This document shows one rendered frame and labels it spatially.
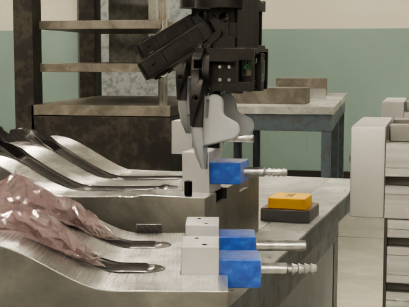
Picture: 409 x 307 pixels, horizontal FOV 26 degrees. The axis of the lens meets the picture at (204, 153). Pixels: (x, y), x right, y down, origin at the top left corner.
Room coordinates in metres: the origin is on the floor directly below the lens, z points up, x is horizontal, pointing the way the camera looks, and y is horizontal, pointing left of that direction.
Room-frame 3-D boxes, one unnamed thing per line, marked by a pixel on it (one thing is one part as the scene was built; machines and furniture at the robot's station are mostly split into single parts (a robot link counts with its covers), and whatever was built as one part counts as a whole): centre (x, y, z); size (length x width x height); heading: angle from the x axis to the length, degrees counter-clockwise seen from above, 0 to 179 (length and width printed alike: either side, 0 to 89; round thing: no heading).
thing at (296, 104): (5.65, -0.52, 0.46); 1.90 x 0.70 x 0.92; 169
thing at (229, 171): (1.12, -0.04, 0.91); 0.13 x 0.05 x 0.05; 72
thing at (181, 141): (1.43, -0.02, 0.93); 0.13 x 0.05 x 0.05; 72
